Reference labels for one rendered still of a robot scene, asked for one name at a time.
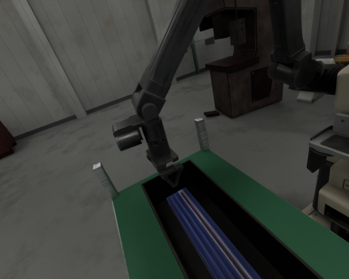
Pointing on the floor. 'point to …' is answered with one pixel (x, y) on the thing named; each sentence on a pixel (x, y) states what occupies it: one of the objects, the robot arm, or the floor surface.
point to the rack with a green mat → (272, 204)
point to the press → (241, 56)
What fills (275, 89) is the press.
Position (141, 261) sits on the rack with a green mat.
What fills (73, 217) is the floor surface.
